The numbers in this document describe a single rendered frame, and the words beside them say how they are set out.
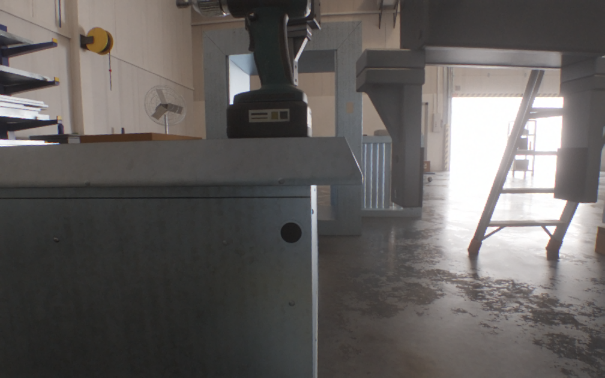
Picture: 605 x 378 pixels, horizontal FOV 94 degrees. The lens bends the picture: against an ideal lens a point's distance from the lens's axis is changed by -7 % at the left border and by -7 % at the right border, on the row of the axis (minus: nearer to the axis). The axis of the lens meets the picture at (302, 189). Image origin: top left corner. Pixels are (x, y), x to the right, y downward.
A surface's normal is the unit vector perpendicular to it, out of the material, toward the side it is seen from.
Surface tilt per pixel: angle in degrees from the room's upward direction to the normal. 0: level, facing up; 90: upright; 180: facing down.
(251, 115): 90
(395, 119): 90
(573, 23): 90
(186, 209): 90
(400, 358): 0
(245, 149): 67
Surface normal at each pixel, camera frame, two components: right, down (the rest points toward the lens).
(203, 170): -0.05, -0.27
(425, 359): -0.01, -0.99
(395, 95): 0.03, 0.12
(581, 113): -1.00, 0.02
